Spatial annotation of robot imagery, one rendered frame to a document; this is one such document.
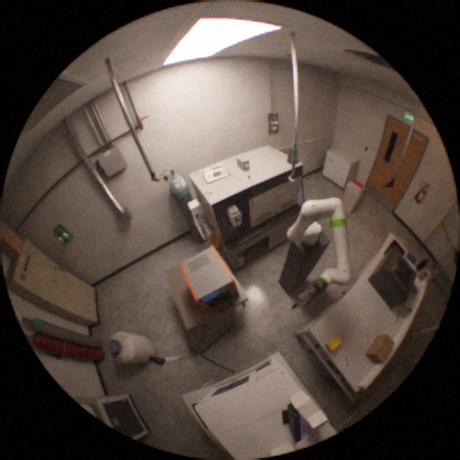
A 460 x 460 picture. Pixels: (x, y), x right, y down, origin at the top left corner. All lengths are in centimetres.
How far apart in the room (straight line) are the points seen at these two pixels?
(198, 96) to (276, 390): 282
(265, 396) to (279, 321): 158
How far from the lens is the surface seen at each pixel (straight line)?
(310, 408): 90
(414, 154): 431
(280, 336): 242
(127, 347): 237
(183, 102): 229
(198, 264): 149
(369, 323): 188
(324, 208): 96
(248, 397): 102
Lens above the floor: 239
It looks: 51 degrees down
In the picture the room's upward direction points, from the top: 13 degrees counter-clockwise
